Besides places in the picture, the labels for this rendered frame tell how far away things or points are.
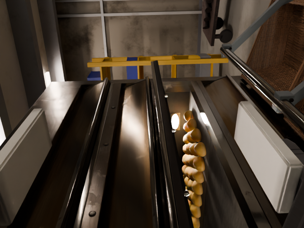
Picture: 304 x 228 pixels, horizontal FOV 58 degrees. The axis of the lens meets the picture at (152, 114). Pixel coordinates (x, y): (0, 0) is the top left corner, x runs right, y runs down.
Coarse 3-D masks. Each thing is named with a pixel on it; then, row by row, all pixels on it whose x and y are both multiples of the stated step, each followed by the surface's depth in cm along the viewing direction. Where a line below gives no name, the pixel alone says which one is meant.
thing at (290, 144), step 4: (284, 140) 15; (288, 140) 15; (288, 144) 15; (292, 144) 15; (292, 148) 15; (296, 148) 15; (296, 152) 14; (300, 152) 14; (296, 156) 14; (300, 156) 14; (300, 160) 14; (300, 180) 12; (300, 184) 12; (296, 192) 13
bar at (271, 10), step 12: (276, 0) 100; (288, 0) 100; (264, 12) 102; (252, 24) 103; (240, 36) 105; (228, 48) 105; (240, 60) 91; (252, 72) 80; (264, 84) 72; (300, 84) 64; (276, 96) 65; (288, 96) 63; (300, 96) 64; (276, 108) 65; (288, 108) 60; (300, 120) 55
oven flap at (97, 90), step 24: (96, 96) 157; (72, 120) 139; (96, 120) 128; (72, 144) 116; (48, 168) 106; (72, 168) 99; (48, 192) 92; (72, 192) 84; (24, 216) 86; (48, 216) 81; (72, 216) 80
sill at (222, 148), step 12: (192, 84) 174; (204, 108) 144; (204, 120) 140; (216, 120) 132; (216, 132) 122; (216, 144) 118; (228, 144) 114; (228, 156) 106; (228, 168) 102; (240, 168) 100; (240, 180) 94; (240, 192) 90; (252, 192) 89; (240, 204) 90; (252, 204) 84; (252, 216) 80; (264, 216) 80
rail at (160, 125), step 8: (152, 64) 166; (152, 72) 153; (160, 104) 116; (160, 112) 109; (160, 120) 103; (160, 128) 98; (160, 136) 94; (160, 144) 90; (168, 160) 82; (168, 168) 78; (168, 176) 75; (168, 184) 72; (168, 192) 70; (168, 200) 67; (168, 208) 65; (176, 216) 63; (176, 224) 61
